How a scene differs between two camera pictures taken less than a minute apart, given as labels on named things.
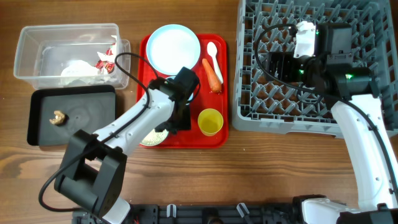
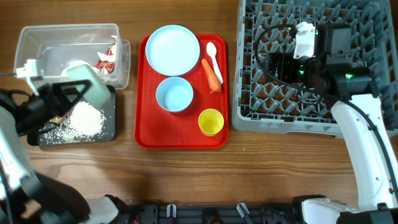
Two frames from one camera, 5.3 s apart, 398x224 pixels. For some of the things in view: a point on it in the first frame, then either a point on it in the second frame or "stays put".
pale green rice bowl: (154, 137) to (99, 94)
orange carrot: (213, 79) stays put
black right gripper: (285, 60) stays put
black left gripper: (186, 126) to (45, 92)
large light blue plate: (171, 47) stays put
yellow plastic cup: (210, 121) stays put
